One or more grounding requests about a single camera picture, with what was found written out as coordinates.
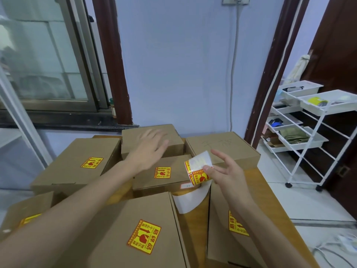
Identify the person's left hand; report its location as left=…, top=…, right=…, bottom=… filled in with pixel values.
left=125, top=128, right=170, bottom=174

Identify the person's right hand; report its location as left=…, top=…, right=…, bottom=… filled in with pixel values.
left=203, top=149, right=249, bottom=205

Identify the yellow red label sticker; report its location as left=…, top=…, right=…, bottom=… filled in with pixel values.
left=154, top=166, right=171, bottom=179
left=19, top=213, right=42, bottom=228
left=127, top=219, right=162, bottom=255
left=228, top=210, right=250, bottom=237
left=80, top=157, right=104, bottom=169

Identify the roll of yellow red stickers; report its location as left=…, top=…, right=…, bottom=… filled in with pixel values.
left=171, top=150, right=215, bottom=215

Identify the small plain cardboard box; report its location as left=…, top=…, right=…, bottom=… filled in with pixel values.
left=206, top=180, right=268, bottom=268

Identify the tape-wrapped cardboard box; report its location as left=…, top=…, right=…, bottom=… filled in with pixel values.
left=0, top=191, right=54, bottom=243

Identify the person's left forearm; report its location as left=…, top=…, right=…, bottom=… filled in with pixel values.
left=0, top=160, right=140, bottom=268

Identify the person's right forearm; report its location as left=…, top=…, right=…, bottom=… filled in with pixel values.
left=227, top=192, right=312, bottom=268

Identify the wooden cabinet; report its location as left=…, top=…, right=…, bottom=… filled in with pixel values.
left=92, top=134, right=321, bottom=268

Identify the folded green cloth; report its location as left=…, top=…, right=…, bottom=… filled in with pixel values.
left=279, top=127, right=311, bottom=144

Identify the dark stone windowsill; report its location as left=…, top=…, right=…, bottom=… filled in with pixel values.
left=0, top=109, right=139, bottom=132

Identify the white metal shelf rack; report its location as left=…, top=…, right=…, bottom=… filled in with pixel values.
left=0, top=13, right=54, bottom=172

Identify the white rolling tray cart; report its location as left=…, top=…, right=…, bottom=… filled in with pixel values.
left=262, top=80, right=357, bottom=192

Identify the white hanging cloth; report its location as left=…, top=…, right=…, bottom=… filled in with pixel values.
left=284, top=54, right=312, bottom=86

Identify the white power strip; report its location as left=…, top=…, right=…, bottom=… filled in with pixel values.
left=337, top=234, right=357, bottom=254

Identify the sliding glass window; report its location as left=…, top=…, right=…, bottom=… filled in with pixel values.
left=0, top=0, right=110, bottom=112

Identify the dark brown wooden door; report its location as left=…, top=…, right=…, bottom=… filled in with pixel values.
left=301, top=0, right=357, bottom=213

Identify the dark brown window post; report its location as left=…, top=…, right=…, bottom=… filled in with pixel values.
left=91, top=0, right=133, bottom=126

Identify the white plug with cable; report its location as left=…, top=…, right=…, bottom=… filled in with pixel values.
left=228, top=0, right=244, bottom=132

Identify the white power strip cable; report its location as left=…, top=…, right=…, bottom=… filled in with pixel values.
left=312, top=241, right=340, bottom=252

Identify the dark brown door frame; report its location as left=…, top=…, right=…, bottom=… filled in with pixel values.
left=244, top=0, right=312, bottom=150

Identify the thin white wall cable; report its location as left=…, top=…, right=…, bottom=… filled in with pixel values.
left=251, top=0, right=305, bottom=147

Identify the grey looped floor cable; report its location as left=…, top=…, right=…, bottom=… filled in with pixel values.
left=312, top=246, right=357, bottom=268

